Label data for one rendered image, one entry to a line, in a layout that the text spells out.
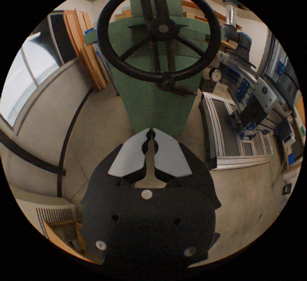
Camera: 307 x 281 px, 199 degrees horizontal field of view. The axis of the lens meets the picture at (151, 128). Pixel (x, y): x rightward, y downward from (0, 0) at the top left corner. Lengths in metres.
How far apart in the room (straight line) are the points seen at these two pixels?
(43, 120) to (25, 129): 0.30
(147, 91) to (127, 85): 0.11
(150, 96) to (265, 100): 0.57
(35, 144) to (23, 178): 0.43
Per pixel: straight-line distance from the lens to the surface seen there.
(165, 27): 0.20
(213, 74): 0.45
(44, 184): 1.39
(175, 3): 0.34
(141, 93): 0.49
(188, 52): 0.43
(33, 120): 1.31
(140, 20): 0.31
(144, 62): 0.42
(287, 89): 0.58
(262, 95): 0.48
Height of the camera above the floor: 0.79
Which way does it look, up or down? 58 degrees down
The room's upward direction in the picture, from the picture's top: 8 degrees counter-clockwise
